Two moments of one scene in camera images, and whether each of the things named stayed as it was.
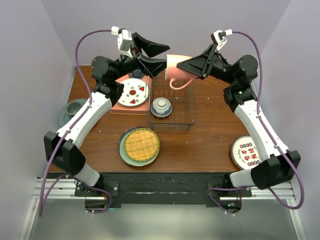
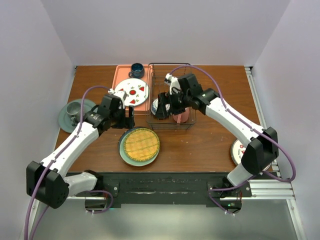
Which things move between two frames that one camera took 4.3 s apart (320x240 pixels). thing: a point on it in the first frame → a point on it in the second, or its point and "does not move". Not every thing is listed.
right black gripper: x=201 y=65 → x=163 y=98
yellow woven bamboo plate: x=141 y=144 does not move
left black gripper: x=153 y=66 → x=126 y=122
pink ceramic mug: x=179 y=77 → x=182 y=117
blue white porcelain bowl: x=161 y=107 does not move
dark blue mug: x=137 y=73 does not move
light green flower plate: x=128 y=160 does not move
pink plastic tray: x=144 y=109 does not move
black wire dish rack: x=181 y=93 does not move
